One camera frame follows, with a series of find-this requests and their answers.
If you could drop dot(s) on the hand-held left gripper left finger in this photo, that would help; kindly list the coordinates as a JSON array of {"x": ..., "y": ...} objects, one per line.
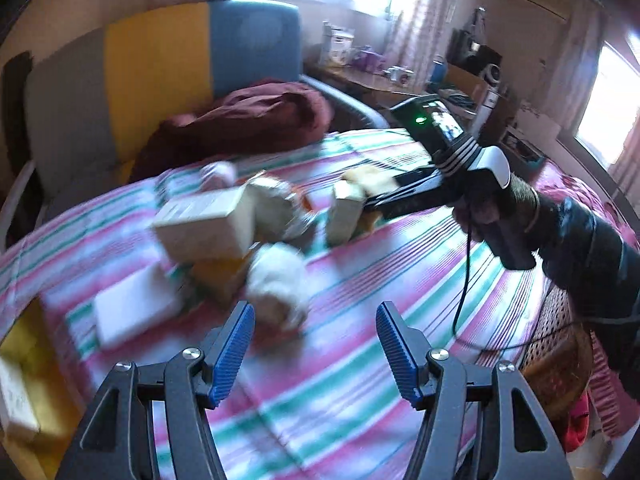
[{"x": 230, "y": 355}]

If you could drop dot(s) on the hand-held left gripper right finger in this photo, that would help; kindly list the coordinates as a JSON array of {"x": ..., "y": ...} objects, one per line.
[{"x": 400, "y": 355}]

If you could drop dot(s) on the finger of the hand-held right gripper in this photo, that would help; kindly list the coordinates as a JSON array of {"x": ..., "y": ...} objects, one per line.
[
  {"x": 415, "y": 176},
  {"x": 400, "y": 205}
]

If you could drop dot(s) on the small cream cardboard box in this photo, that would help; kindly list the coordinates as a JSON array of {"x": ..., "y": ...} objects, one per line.
[{"x": 345, "y": 215}]

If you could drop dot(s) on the white foam block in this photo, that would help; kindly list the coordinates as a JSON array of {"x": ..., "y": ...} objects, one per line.
[{"x": 135, "y": 305}]

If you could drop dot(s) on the pink white striped cloth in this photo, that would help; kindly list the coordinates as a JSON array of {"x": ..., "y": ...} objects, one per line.
[{"x": 217, "y": 175}]

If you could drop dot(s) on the yellow box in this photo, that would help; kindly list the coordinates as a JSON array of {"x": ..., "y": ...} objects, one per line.
[{"x": 45, "y": 370}]

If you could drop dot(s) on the person's right hand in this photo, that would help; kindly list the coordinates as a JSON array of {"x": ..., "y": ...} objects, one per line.
[{"x": 522, "y": 200}]

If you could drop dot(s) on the yellow sponge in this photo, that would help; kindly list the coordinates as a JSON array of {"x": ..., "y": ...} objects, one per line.
[{"x": 367, "y": 177}]

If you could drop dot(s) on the brown cardboard box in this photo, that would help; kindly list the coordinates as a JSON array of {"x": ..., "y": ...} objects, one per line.
[{"x": 465, "y": 85}]

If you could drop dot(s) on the white mug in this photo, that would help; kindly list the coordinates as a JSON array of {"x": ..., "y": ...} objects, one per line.
[{"x": 400, "y": 75}]

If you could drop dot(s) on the yellow snack packet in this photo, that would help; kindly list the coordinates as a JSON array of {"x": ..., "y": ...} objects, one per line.
[{"x": 220, "y": 277}]

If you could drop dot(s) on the striped bedsheet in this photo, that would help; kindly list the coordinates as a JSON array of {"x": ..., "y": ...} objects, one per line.
[{"x": 350, "y": 270}]

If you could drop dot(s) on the black bag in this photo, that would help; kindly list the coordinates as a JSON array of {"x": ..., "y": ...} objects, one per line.
[{"x": 472, "y": 50}]

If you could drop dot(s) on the white crumpled cloth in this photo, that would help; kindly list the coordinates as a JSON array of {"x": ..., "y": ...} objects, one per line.
[{"x": 275, "y": 275}]

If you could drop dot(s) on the wooden desk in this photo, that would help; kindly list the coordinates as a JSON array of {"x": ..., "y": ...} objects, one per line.
[{"x": 370, "y": 82}]

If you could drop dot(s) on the white gold snack wrapper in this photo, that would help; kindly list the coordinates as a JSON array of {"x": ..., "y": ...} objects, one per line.
[{"x": 302, "y": 220}]

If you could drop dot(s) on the pink floral blanket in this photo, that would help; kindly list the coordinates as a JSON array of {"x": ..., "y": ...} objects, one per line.
[{"x": 565, "y": 180}]

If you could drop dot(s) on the medium cream cardboard box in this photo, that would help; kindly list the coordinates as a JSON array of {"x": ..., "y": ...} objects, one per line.
[{"x": 272, "y": 207}]

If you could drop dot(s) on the large cream cardboard box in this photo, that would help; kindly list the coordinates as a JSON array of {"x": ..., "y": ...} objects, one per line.
[{"x": 200, "y": 225}]

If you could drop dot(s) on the white printed box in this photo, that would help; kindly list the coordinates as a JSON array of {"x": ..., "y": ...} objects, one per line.
[{"x": 337, "y": 45}]

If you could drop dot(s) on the wicker chair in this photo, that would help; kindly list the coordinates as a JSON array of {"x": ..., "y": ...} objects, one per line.
[{"x": 555, "y": 355}]

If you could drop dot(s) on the small side window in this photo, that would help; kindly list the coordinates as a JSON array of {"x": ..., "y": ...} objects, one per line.
[{"x": 610, "y": 105}]

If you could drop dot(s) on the maroon padded jacket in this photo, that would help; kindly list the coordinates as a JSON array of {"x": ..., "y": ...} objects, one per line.
[{"x": 250, "y": 120}]

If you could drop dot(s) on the white flat box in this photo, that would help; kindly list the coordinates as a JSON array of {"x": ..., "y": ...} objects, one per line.
[{"x": 17, "y": 400}]

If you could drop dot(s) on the grey yellow blue sofa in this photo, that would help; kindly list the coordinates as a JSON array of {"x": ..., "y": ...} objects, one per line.
[{"x": 155, "y": 60}]

